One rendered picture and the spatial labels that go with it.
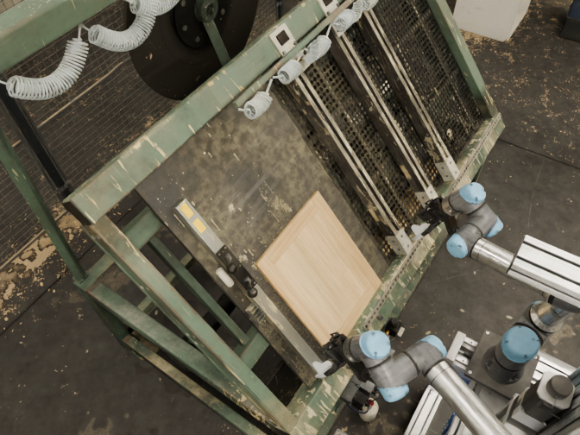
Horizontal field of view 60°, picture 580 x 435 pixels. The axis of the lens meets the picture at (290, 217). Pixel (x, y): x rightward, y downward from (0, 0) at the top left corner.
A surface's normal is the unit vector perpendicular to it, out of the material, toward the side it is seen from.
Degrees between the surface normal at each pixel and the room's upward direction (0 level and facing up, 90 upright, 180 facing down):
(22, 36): 90
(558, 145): 0
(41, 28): 90
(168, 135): 51
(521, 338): 7
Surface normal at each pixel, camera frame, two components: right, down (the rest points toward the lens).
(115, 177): 0.61, -0.04
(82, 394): -0.04, -0.60
